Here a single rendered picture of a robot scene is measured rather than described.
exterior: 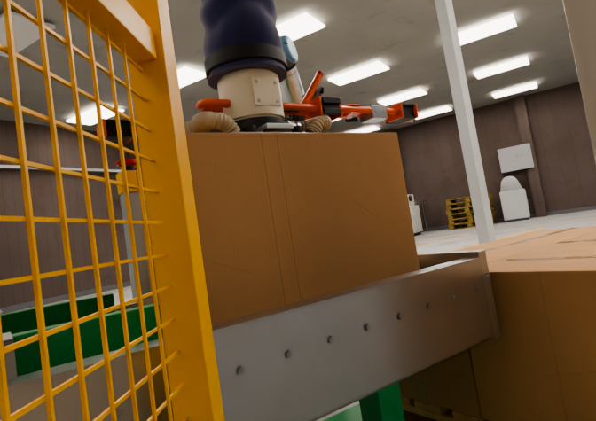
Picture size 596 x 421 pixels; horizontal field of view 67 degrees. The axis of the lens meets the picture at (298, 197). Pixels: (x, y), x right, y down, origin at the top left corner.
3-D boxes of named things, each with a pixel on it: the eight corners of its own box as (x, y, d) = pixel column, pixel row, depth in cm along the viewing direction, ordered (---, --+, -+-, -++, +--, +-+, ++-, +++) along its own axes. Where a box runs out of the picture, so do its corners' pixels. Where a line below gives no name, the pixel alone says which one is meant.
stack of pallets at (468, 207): (498, 222, 1481) (493, 192, 1488) (494, 224, 1399) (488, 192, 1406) (455, 228, 1554) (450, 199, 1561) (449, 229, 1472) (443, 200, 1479)
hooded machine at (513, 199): (533, 218, 1428) (524, 174, 1439) (531, 219, 1372) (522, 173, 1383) (505, 222, 1470) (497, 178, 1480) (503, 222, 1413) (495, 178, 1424)
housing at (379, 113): (373, 117, 145) (372, 104, 145) (359, 123, 150) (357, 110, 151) (388, 118, 149) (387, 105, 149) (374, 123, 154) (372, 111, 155)
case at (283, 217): (212, 336, 86) (184, 132, 88) (153, 319, 119) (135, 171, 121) (421, 278, 119) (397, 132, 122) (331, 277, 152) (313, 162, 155)
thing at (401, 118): (403, 116, 152) (400, 102, 152) (387, 122, 158) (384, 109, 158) (419, 117, 156) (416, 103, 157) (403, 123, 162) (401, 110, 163)
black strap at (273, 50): (228, 52, 108) (225, 36, 108) (192, 86, 127) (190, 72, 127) (303, 61, 121) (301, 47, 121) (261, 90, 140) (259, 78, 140)
